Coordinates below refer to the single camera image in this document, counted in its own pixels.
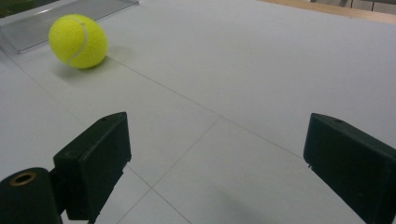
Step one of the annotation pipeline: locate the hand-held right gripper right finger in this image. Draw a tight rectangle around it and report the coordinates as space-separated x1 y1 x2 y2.
303 112 396 224

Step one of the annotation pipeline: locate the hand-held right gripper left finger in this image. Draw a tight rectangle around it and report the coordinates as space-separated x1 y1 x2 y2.
52 111 133 223

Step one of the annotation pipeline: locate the yellow tennis ball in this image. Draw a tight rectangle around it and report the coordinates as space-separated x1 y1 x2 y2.
48 13 109 70

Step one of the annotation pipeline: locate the clear plastic container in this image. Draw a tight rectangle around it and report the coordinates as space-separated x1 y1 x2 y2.
0 0 140 55

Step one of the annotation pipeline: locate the white table board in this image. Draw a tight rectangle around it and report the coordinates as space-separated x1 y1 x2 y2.
0 0 396 224

